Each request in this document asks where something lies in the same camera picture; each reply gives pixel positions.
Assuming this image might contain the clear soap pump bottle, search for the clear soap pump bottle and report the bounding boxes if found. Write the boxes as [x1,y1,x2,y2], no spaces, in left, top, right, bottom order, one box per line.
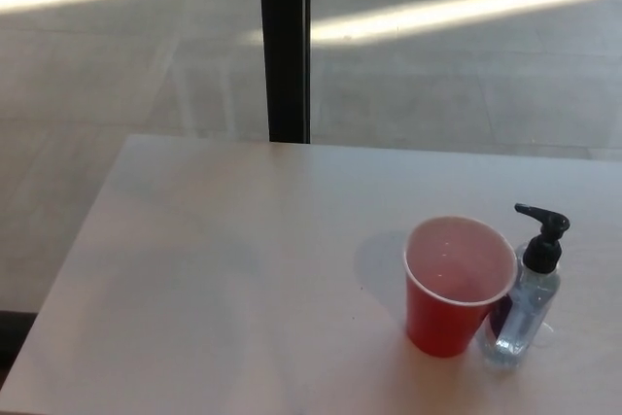
[478,202,570,370]

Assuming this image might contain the red plastic cup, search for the red plastic cup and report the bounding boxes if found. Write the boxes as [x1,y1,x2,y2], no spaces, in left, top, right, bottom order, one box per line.
[402,214,518,359]

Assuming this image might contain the black window frame post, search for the black window frame post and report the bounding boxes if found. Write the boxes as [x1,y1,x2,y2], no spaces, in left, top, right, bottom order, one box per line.
[258,0,312,145]

